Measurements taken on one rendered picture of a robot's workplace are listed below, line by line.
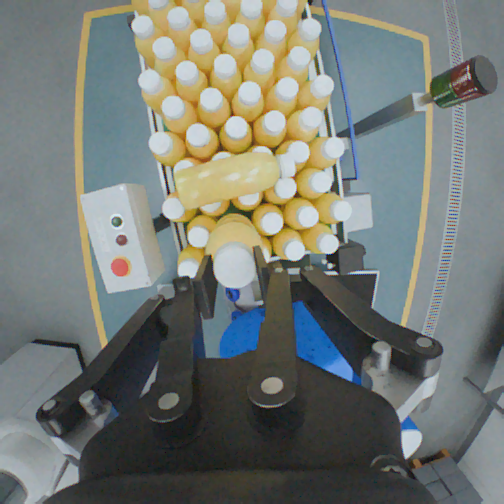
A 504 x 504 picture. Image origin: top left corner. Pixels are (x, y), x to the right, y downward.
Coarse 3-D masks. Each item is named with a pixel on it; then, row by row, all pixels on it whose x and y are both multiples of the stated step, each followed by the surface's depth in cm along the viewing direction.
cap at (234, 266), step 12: (228, 252) 21; (240, 252) 21; (216, 264) 21; (228, 264) 21; (240, 264) 21; (252, 264) 21; (216, 276) 21; (228, 276) 21; (240, 276) 21; (252, 276) 21
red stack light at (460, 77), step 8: (464, 64) 25; (456, 72) 27; (464, 72) 25; (456, 80) 27; (464, 80) 26; (456, 88) 28; (464, 88) 27; (472, 88) 25; (464, 96) 28; (472, 96) 27; (480, 96) 26
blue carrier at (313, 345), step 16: (240, 320) 56; (256, 320) 55; (304, 320) 51; (224, 336) 51; (240, 336) 50; (256, 336) 49; (304, 336) 46; (320, 336) 45; (224, 352) 45; (240, 352) 44; (304, 352) 41; (320, 352) 40; (336, 352) 39; (336, 368) 37
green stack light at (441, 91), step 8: (448, 72) 28; (432, 80) 32; (440, 80) 30; (448, 80) 28; (432, 88) 32; (440, 88) 31; (448, 88) 29; (432, 96) 33; (440, 96) 31; (448, 96) 30; (456, 96) 29; (440, 104) 33; (448, 104) 32; (456, 104) 31
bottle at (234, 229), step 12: (228, 216) 36; (240, 216) 36; (216, 228) 27; (228, 228) 25; (240, 228) 25; (252, 228) 27; (216, 240) 24; (228, 240) 23; (240, 240) 24; (252, 240) 24; (216, 252) 23; (252, 252) 23
